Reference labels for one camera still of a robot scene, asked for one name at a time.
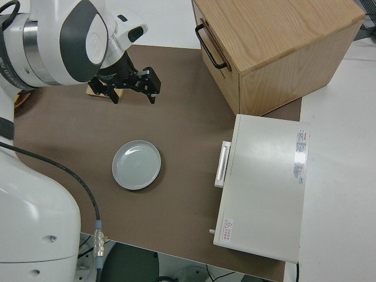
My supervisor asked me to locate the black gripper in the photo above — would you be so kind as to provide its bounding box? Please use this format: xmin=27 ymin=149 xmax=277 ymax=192
xmin=89 ymin=67 xmax=162 ymax=105

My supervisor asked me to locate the gray plate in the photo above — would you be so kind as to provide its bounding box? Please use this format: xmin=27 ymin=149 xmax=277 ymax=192
xmin=111 ymin=140 xmax=162 ymax=191

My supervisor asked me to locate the wooden mug rack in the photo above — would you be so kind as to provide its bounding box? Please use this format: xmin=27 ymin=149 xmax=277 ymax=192
xmin=86 ymin=83 xmax=124 ymax=100

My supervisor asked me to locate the brown table mat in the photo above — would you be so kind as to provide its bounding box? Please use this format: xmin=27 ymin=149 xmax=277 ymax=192
xmin=12 ymin=44 xmax=303 ymax=282

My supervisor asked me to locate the brown wicker basket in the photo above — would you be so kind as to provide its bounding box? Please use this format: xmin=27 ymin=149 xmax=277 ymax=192
xmin=14 ymin=90 xmax=32 ymax=110

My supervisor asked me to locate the wooden cabinet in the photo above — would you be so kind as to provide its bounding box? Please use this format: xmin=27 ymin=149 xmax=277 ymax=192
xmin=192 ymin=0 xmax=366 ymax=117

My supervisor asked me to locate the cream toaster oven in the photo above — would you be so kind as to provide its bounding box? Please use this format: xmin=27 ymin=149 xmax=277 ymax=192
xmin=213 ymin=113 xmax=311 ymax=264

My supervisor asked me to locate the dark round floor base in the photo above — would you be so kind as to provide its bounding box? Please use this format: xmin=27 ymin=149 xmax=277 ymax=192
xmin=101 ymin=243 xmax=160 ymax=282

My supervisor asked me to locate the black cabinet handle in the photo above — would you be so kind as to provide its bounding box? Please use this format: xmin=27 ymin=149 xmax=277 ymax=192
xmin=194 ymin=23 xmax=227 ymax=69

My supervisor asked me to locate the cream toaster door handle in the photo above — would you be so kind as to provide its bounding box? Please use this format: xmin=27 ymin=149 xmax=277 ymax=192
xmin=214 ymin=140 xmax=232 ymax=189

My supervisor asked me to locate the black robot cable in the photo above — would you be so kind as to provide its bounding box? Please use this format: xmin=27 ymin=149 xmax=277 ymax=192
xmin=0 ymin=142 xmax=107 ymax=276

